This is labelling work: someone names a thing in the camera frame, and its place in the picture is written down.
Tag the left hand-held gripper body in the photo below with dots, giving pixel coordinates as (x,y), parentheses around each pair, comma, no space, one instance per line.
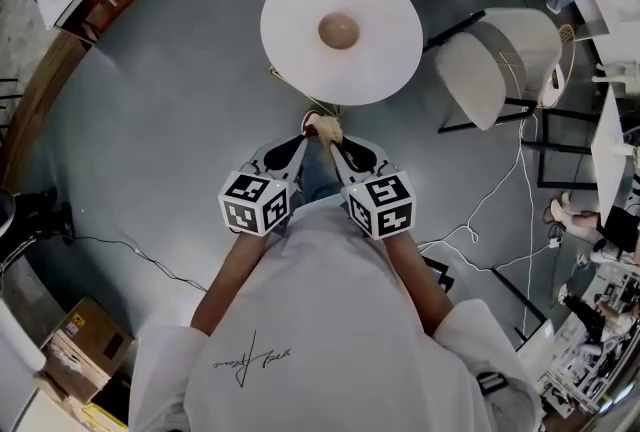
(255,202)

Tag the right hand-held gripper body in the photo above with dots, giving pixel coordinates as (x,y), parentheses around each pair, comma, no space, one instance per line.
(382,205)

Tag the beige fibre scrub pad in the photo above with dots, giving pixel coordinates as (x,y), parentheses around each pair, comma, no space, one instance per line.
(330,129)

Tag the beige bowl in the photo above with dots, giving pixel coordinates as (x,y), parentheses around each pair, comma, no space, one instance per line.
(339,30)

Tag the person's left forearm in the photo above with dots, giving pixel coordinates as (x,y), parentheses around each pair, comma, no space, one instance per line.
(235,280)

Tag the person's right forearm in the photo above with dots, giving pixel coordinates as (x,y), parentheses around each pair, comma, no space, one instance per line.
(415,285)

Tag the person's blue jeans leg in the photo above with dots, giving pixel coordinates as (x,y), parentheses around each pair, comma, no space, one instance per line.
(317,177)

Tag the person's red white shoe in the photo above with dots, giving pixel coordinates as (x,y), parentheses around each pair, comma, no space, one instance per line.
(310,119)

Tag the person's white shirt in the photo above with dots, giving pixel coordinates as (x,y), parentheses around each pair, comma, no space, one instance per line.
(325,320)

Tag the white upholstered chair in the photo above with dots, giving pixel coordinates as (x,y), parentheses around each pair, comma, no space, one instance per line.
(480,70)

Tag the round white table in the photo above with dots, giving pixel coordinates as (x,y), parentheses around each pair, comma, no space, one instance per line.
(300,10)

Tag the cardboard box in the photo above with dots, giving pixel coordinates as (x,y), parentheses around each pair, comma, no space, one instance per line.
(85,350)

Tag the white rectangular desk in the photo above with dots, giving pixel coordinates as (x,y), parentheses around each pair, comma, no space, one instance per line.
(610,155)

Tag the curved wooden bench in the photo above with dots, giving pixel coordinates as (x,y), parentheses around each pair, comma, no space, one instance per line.
(35,95)

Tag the black metal frame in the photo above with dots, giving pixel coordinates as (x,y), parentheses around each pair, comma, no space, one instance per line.
(565,150)

